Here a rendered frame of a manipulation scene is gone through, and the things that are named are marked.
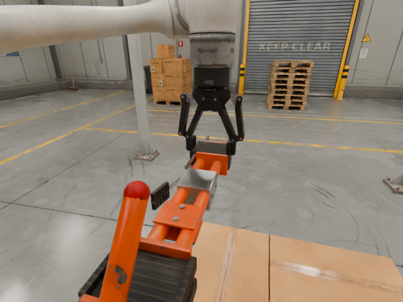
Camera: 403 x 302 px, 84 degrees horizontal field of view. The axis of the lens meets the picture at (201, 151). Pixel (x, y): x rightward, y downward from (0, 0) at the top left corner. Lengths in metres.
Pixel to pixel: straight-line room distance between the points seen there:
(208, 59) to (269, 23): 8.95
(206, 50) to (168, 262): 0.35
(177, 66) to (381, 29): 6.84
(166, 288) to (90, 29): 0.45
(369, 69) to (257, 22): 4.27
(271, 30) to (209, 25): 8.94
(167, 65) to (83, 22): 6.69
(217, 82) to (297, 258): 1.08
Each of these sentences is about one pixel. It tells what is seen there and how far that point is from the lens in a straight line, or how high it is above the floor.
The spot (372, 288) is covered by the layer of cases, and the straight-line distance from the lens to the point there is 1.39.
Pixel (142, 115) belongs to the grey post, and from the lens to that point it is 3.41.
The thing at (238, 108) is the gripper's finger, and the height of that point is 1.39.
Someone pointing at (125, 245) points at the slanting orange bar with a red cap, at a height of 1.36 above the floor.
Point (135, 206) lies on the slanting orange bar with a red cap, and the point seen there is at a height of 1.38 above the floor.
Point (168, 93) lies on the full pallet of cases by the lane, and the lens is 7.27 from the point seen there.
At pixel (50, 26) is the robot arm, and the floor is 1.54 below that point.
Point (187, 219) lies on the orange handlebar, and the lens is 0.33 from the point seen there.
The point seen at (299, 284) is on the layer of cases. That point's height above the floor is 0.54.
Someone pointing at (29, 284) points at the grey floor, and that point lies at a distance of 2.21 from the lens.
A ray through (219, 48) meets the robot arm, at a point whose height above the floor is 1.51.
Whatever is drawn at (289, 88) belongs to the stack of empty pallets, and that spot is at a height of 0.59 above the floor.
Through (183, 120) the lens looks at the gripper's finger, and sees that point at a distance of 0.52.
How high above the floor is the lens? 1.50
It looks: 24 degrees down
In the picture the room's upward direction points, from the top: straight up
